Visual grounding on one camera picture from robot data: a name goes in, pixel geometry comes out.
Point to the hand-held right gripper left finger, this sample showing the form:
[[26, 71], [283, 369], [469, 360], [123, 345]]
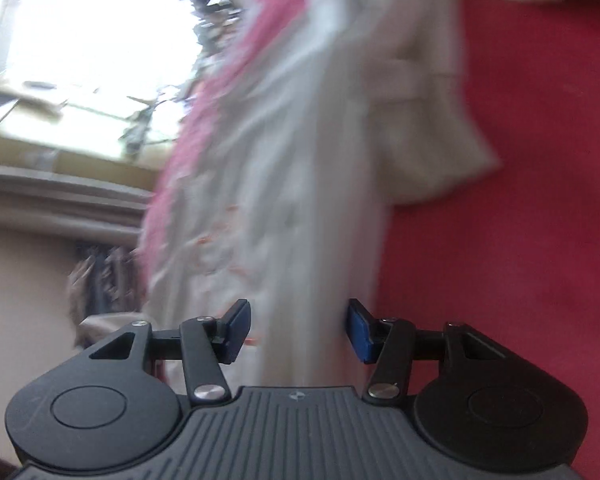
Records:
[[240, 325]]

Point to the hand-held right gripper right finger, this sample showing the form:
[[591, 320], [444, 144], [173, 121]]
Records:
[[357, 332]]

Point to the white garment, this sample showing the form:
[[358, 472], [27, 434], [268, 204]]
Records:
[[290, 160]]

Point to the pink floral blanket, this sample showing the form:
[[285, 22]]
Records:
[[529, 210]]

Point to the beige curtain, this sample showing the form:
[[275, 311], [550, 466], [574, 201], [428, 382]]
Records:
[[55, 200]]

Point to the bright window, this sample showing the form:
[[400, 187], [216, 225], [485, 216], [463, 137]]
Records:
[[80, 35]]

